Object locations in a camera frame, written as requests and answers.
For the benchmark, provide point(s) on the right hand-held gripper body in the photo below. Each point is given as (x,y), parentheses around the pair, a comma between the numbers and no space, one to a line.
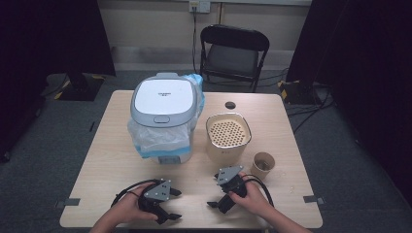
(230,177)

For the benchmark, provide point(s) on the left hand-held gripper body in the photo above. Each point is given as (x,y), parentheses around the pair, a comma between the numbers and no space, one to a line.
(157,191)

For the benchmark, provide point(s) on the person's left hand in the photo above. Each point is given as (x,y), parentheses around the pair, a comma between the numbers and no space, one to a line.
(131,204)

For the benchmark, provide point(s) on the person's right hand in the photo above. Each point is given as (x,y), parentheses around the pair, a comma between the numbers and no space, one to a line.
(256,199)

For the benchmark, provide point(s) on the brown paper cup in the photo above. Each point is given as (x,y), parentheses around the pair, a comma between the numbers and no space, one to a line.
(263,165)

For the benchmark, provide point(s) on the beige container with perforated top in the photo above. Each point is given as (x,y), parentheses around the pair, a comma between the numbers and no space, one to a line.
(228,134)

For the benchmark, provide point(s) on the grey tape strip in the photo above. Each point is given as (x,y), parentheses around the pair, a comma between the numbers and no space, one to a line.
(68,202)
(312,199)

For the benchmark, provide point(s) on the white lidded trash can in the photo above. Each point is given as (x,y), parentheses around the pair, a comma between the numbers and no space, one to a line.
(163,100)

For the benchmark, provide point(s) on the black stand base yellow stripes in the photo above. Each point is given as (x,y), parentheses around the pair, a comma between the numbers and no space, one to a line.
(296,92)

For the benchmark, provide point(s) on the black folding chair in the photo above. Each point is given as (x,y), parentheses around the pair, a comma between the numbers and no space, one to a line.
(231,58)

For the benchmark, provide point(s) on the black curtain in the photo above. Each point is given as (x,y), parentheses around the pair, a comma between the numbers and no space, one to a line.
(48,48)
(366,81)

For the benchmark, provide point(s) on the white wall socket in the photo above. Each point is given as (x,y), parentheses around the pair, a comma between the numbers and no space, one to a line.
(199,6)

